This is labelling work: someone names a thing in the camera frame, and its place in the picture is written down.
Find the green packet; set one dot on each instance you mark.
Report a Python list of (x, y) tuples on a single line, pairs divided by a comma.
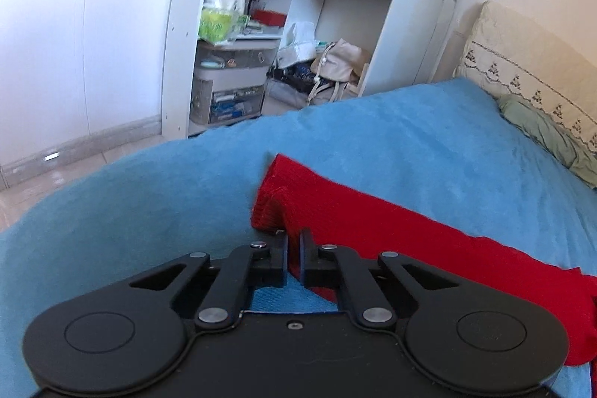
[(217, 25)]

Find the red box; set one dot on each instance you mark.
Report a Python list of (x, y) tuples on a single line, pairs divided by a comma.
[(269, 16)]

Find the white desk with shelves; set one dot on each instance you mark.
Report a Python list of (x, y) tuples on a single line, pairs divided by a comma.
[(186, 6)]

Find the red knitted garment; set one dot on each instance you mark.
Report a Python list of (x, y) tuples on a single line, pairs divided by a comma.
[(373, 211)]

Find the black bag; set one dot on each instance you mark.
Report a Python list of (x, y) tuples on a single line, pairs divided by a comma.
[(291, 76)]

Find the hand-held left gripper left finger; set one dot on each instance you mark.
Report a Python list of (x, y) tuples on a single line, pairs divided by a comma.
[(279, 260)]

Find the clear plastic drawer unit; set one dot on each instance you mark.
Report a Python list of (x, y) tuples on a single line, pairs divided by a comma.
[(233, 76)]

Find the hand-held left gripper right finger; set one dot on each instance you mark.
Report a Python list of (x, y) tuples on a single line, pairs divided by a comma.
[(306, 260)]

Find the green pillow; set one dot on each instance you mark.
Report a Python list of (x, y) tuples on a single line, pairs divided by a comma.
[(545, 127)]

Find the beige handbag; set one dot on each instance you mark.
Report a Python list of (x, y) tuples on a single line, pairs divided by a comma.
[(340, 60)]

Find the cream embroidered pillow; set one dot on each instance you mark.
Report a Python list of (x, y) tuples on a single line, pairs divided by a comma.
[(536, 53)]

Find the blue bed blanket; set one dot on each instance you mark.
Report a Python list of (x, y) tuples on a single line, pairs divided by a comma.
[(396, 137)]

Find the white plastic bag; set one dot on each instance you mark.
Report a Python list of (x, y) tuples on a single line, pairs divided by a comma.
[(298, 41)]

